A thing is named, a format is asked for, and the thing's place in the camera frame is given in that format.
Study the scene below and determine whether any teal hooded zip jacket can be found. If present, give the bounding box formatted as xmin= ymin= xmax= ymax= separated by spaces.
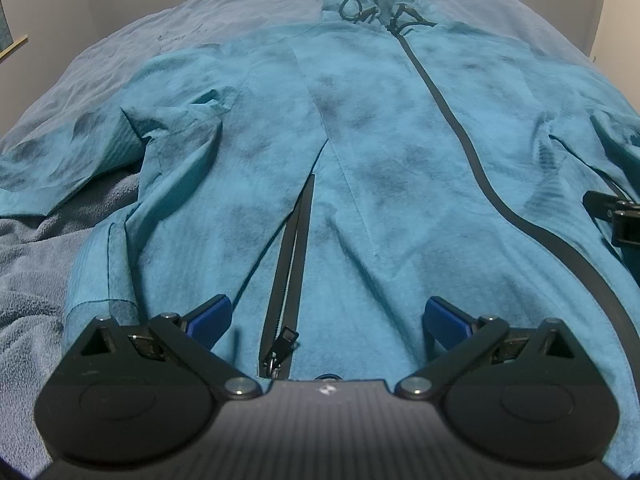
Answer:
xmin=0 ymin=0 xmax=640 ymax=476

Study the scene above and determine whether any light blue bed blanket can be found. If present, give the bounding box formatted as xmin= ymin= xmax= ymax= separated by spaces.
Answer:
xmin=0 ymin=0 xmax=640 ymax=476

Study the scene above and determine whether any wooden window sill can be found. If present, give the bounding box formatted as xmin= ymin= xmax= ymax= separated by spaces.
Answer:
xmin=0 ymin=35 xmax=28 ymax=60

